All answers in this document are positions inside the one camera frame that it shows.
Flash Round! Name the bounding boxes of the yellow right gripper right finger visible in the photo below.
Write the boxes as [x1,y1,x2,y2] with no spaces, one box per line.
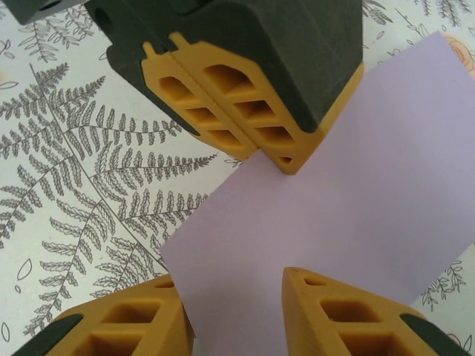
[281,266,475,356]

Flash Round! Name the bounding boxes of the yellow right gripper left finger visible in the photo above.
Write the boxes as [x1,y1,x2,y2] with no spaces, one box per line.
[10,274,196,356]

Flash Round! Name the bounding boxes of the purple square paper sheet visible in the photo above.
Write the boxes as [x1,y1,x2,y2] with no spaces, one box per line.
[157,31,475,356]

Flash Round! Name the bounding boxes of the floral print table mat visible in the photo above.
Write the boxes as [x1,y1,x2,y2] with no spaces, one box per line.
[0,0,475,356]

